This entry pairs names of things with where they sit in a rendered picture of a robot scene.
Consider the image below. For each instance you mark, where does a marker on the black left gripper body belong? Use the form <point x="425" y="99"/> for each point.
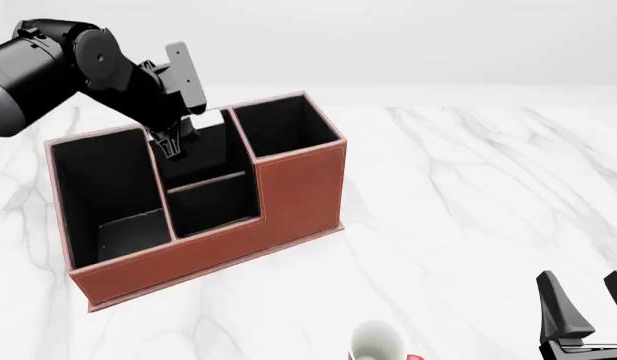
<point x="169" y="122"/>

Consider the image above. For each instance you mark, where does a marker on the red-brown desk caddy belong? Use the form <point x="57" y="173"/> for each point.
<point x="268" y="210"/>

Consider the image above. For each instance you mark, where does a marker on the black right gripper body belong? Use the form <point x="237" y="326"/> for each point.
<point x="588" y="350"/>

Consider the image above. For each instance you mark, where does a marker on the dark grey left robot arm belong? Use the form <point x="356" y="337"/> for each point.
<point x="33" y="78"/>

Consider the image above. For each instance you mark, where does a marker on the grey plate on black stalk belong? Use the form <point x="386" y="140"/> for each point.
<point x="185" y="78"/>

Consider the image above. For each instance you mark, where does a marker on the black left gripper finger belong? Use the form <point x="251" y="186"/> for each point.
<point x="171" y="149"/>

